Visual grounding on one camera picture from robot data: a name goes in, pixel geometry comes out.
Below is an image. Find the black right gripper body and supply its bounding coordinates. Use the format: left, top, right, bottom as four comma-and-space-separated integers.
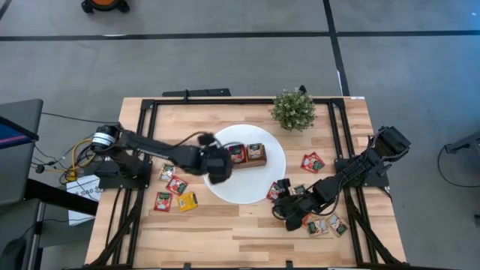
272, 189, 320, 222

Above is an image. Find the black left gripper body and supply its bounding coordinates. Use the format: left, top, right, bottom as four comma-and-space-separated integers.
196, 141, 235, 176

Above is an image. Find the wooden tea organizer box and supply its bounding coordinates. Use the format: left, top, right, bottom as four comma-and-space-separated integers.
227, 142, 269, 170

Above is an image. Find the yellow tea packet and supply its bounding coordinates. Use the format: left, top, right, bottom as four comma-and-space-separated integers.
176, 191, 199, 213

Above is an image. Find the white round woven placemat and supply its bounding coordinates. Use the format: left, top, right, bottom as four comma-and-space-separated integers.
203, 124, 287, 206

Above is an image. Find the black flat base bar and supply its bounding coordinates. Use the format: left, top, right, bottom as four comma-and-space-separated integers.
162, 88, 233, 98

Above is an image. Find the artificial green plant black pot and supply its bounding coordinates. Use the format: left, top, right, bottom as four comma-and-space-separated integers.
270, 85, 317, 132

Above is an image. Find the white printed sheet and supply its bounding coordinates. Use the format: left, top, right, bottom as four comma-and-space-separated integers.
66, 174, 103, 227

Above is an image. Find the black desk beam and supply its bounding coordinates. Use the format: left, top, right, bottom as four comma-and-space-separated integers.
24, 178, 99, 217

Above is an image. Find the orange black shop vacuum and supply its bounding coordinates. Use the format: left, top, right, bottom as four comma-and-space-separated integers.
81, 0, 131, 14

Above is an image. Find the grey stand leg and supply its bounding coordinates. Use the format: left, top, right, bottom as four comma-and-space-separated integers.
444, 130, 480, 155

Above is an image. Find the grey desk panel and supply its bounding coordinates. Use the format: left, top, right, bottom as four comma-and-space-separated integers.
0, 98, 44, 206

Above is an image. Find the dark monitor blue screen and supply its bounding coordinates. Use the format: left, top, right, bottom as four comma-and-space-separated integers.
0, 115, 40, 150

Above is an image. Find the grey side table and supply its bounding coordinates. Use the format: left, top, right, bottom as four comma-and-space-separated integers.
0, 198, 42, 270

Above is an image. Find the black aluminium table frame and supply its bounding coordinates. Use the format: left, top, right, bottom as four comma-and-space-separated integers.
88, 97, 408, 269

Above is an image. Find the thin black floor cable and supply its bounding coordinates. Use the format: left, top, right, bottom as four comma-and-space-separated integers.
40, 111, 119, 125

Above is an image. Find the yellow cable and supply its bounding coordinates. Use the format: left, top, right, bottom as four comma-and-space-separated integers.
61, 138, 99, 184

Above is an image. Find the black cable bundle with plug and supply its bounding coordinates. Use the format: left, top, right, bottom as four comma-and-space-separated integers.
31, 133, 113, 185

